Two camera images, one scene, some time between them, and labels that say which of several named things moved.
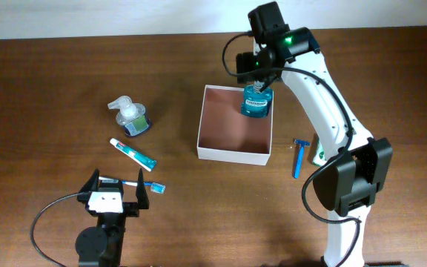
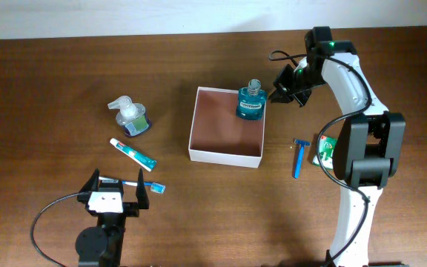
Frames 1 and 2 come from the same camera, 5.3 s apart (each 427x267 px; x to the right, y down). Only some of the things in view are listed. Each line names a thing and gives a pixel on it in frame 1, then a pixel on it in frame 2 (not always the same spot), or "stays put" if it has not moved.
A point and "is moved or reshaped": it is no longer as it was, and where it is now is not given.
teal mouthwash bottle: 256,102 is moved or reshaped
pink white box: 225,135 is moved or reshaped
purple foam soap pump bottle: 132,116 stays put
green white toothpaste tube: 144,162 stays put
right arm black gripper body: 251,62 -> 302,80
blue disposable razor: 298,168 stays put
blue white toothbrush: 154,187 stays put
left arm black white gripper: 133,209 stays put
